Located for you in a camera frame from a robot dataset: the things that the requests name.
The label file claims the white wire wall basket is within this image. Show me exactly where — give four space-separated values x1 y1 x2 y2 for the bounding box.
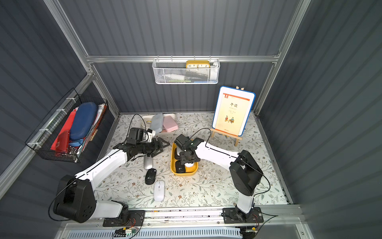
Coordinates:
152 58 220 85

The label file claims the yellow clock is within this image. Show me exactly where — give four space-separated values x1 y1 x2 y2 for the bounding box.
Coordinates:
186 60 210 69

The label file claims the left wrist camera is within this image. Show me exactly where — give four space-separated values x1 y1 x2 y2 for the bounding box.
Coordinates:
125 127 156 145

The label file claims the black mouse left side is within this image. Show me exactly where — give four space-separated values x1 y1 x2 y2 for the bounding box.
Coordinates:
145 168 157 185

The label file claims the pink case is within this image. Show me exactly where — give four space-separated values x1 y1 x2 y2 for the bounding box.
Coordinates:
163 116 179 132

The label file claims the black mouse front row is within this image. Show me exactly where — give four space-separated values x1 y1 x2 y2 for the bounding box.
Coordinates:
175 160 186 174

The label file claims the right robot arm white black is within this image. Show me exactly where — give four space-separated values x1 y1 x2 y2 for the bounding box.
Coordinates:
175 134 264 222

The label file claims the book on blue board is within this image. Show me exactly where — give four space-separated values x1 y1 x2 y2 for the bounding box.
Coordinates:
212 86 256 136

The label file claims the red folder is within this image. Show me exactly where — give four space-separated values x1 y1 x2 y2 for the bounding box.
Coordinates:
50 108 78 153

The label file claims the yellow plastic storage box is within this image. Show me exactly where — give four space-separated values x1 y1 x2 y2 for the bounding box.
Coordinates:
170 142 199 177

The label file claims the blue oval case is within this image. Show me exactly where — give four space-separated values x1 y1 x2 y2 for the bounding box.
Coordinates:
70 102 98 141

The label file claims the silver grey mouse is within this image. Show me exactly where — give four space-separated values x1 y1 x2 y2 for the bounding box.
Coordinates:
143 155 153 170

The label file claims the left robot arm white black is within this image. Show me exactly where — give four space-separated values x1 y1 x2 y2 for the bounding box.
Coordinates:
48 137 170 224

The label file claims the silver white mouse front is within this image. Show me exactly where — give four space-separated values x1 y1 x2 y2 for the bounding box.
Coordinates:
175 147 181 157

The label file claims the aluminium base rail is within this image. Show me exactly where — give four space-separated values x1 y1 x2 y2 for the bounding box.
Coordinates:
56 204 314 239

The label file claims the grey pencil case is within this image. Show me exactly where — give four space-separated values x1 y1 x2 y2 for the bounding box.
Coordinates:
149 113 164 134

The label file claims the black wire side basket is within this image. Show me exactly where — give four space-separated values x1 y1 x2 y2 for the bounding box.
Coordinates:
25 91 108 163

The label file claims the white tray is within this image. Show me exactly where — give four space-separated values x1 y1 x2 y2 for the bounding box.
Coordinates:
141 114 179 134

